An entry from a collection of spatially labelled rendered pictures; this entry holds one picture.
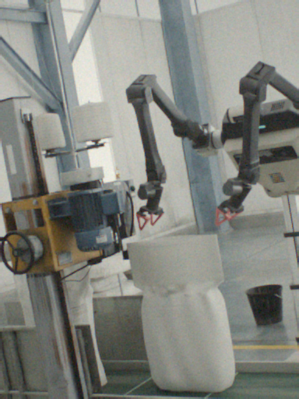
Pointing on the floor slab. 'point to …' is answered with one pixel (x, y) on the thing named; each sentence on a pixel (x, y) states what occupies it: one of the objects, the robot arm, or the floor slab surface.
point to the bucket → (266, 303)
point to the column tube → (43, 313)
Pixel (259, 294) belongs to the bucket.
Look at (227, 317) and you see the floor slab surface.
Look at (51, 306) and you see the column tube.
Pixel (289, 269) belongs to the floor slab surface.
